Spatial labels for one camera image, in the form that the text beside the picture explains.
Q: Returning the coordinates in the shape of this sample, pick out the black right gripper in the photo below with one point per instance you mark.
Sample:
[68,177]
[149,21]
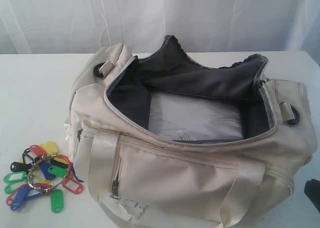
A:
[312,190]

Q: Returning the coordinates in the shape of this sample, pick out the cream fabric duffel bag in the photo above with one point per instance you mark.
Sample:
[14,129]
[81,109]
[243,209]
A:
[220,183]

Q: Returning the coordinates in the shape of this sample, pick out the colourful key tag bunch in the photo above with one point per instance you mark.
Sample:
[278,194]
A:
[42,171]

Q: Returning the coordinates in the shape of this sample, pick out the white paper label tag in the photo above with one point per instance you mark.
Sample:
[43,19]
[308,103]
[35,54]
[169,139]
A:
[123,212]

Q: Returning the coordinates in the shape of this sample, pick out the white backdrop curtain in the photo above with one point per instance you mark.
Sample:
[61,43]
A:
[85,26]

